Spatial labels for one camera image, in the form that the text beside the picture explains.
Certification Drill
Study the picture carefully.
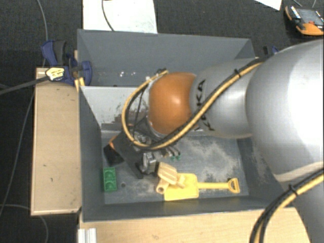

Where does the beige wooden toy piece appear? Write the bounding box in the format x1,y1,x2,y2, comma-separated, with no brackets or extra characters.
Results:
155,161,187,194

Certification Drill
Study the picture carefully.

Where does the black and orange object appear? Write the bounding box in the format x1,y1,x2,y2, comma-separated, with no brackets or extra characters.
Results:
103,133,144,180

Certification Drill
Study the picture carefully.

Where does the yellow toy shovel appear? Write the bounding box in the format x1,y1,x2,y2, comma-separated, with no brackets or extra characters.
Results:
164,173,241,202

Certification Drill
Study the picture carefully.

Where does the green toy brick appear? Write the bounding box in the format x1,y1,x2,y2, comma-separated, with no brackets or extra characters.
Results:
102,167,118,193

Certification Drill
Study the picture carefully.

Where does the pale wood board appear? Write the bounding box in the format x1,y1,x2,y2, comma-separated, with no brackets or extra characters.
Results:
30,67,83,217

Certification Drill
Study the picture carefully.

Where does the grey metal bin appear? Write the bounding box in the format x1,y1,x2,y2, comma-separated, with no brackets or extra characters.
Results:
76,28,281,223

